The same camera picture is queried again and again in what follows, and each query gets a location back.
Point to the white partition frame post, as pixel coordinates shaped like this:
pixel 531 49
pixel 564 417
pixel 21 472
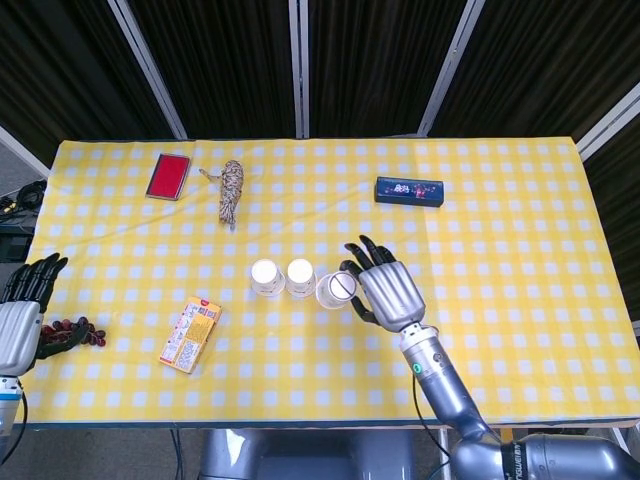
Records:
pixel 147 70
pixel 25 150
pixel 300 70
pixel 450 70
pixel 610 120

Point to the dark red grape bunch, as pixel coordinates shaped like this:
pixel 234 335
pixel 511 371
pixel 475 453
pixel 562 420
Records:
pixel 97 337

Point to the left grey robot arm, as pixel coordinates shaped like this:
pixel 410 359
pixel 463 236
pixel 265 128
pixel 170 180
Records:
pixel 6 405

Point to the yellow white checkered tablecloth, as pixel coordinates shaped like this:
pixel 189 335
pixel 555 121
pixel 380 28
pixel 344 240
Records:
pixel 300 380

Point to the black equipment box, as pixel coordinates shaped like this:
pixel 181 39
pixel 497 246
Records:
pixel 12 247

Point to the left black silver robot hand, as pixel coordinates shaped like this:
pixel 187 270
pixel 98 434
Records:
pixel 17 335

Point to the white paper cup leaf print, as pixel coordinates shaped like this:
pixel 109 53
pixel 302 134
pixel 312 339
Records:
pixel 267 279
pixel 301 279

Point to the red flat case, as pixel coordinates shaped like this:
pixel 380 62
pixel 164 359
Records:
pixel 168 176

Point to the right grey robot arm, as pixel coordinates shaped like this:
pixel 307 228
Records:
pixel 440 380

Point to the dark blue long box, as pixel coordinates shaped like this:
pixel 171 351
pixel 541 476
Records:
pixel 409 191

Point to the paper cup with lined base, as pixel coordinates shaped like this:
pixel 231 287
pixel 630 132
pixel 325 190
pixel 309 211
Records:
pixel 334 292

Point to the grey robot torso base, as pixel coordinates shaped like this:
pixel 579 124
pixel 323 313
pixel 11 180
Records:
pixel 310 455

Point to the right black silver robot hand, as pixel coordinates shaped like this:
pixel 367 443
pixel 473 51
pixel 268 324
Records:
pixel 392 295

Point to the black pleated partition panel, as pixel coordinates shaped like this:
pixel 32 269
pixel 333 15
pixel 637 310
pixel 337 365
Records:
pixel 380 65
pixel 620 210
pixel 65 65
pixel 550 60
pixel 225 65

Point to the yellow snack box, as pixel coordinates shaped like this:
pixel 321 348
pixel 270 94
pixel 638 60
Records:
pixel 192 335

